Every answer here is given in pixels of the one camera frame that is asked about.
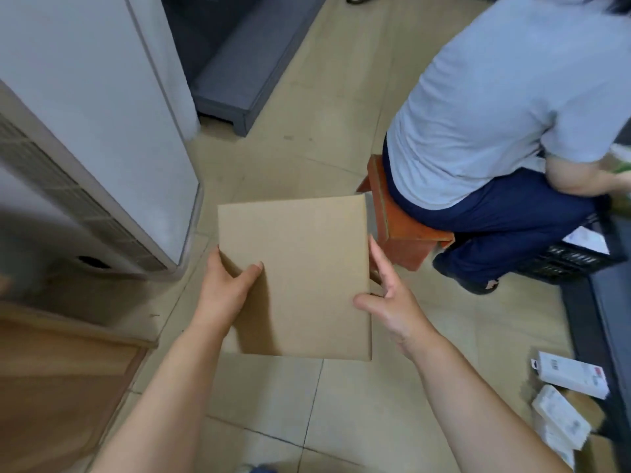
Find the person's right hand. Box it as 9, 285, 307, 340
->
353, 236, 442, 360

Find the person's left hand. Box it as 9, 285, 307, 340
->
191, 245, 264, 339

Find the brown cardboard box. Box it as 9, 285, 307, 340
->
217, 194, 373, 362

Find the person's left forearm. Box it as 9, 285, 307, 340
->
91, 320, 232, 473

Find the person's right forearm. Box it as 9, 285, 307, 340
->
409, 334, 575, 473

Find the orange wooden stool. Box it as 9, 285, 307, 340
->
356, 154, 456, 272

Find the black plastic crate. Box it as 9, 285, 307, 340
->
513, 212, 628, 285

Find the grey shelf base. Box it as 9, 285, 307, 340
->
163, 0, 328, 137

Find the white floor air conditioner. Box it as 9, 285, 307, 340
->
0, 0, 204, 282

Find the white product box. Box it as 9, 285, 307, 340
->
531, 385, 592, 451
530, 351, 610, 400
533, 418, 576, 469

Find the brown wooden board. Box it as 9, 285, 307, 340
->
0, 303, 158, 473

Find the white paper sheet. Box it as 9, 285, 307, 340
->
562, 226, 611, 255

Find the dark grey shelf unit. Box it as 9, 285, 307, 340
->
562, 214, 631, 444

